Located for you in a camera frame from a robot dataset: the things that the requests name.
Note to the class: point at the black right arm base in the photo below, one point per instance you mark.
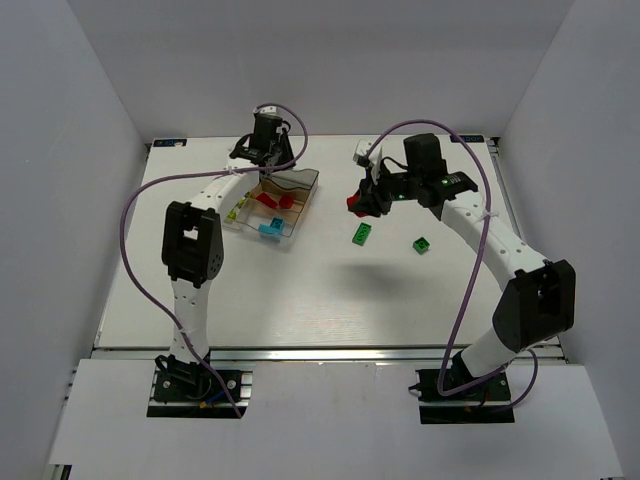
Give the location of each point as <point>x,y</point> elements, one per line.
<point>488,403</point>

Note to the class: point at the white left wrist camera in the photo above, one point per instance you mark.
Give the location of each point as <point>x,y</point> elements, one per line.
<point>266,110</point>

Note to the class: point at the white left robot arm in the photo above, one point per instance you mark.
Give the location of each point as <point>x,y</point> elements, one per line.
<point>192,248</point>

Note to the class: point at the red curved lego brick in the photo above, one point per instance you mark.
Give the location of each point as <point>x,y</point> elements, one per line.
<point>266,200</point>

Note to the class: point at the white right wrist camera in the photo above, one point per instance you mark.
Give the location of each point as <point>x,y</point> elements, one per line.
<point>369,158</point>

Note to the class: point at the clear divided plastic container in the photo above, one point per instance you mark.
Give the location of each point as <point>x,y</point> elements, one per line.
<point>274,210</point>

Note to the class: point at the teal 2x4 lego brick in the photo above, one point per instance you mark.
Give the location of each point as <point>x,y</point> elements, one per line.
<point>277,224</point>

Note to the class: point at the black label sticker left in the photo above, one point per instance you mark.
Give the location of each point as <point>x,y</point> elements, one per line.
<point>169,143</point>

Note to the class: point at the black label sticker right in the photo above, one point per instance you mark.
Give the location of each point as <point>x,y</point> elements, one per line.
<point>470,138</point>

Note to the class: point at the black label sticker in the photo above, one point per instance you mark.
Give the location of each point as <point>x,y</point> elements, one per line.
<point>470,138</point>
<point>169,143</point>

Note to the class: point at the red small lego brick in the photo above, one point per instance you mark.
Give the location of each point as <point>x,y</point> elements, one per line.
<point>352,200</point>

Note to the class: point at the aluminium frame rail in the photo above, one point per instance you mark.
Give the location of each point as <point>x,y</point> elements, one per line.
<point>324,298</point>

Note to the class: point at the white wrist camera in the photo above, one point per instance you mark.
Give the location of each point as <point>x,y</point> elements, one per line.
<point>369,158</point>
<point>266,110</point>

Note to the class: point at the light blue lego brick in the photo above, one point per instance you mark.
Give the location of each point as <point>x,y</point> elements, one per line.
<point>269,233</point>

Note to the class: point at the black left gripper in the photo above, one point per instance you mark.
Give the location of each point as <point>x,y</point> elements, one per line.
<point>282,151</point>

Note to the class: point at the dark green small lego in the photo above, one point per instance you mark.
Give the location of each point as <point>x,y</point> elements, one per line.
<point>421,245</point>

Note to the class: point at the red sloped lego brick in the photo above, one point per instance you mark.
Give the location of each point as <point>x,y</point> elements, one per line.
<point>286,201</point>

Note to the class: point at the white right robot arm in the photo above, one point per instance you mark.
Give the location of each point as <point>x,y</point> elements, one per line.
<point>537,295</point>

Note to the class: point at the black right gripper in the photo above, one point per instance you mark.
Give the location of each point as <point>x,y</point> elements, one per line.
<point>373,195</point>

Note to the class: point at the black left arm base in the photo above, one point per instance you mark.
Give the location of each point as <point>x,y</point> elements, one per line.
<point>182,390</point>

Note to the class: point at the lime green curved lego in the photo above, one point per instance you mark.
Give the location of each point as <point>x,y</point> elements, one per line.
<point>244,199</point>

